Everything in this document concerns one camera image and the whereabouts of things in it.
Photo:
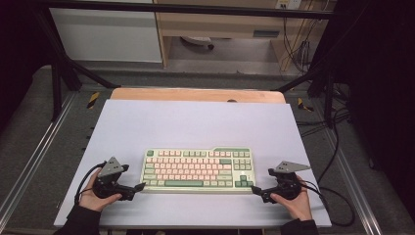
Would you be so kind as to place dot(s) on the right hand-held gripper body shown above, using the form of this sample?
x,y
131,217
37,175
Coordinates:
x,y
287,186

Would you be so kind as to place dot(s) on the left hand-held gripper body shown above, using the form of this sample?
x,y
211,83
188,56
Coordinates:
x,y
109,168

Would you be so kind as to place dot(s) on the green and cream keyboard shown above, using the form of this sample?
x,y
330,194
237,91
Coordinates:
x,y
195,171

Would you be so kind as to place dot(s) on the person's right hand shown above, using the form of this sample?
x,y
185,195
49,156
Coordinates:
x,y
298,207

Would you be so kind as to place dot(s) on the person's left hand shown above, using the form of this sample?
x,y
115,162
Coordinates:
x,y
93,200

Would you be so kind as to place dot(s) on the yellow and black tape strip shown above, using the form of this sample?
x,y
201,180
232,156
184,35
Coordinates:
x,y
304,105
93,100

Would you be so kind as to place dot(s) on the white board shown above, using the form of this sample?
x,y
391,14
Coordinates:
x,y
195,127

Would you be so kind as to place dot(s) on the light wooden table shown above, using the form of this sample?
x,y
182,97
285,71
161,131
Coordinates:
x,y
195,95

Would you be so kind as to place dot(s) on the black metal stand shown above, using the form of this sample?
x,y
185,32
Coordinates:
x,y
62,65
319,78

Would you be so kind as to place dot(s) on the white cabinet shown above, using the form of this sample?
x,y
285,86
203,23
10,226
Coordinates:
x,y
107,36

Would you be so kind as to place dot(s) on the black curtain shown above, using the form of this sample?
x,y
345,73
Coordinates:
x,y
381,81

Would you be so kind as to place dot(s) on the white chair base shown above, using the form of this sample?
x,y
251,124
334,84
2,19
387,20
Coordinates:
x,y
197,40

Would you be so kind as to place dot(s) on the light wooden desk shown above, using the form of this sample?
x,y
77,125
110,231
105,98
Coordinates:
x,y
221,24

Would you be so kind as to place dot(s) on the black metal crossbar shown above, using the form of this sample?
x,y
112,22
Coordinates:
x,y
195,9

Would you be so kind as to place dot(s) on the aluminium rail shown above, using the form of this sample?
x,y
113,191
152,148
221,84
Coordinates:
x,y
352,182
36,156

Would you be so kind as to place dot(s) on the white wall socket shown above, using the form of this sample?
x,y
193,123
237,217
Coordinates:
x,y
288,4

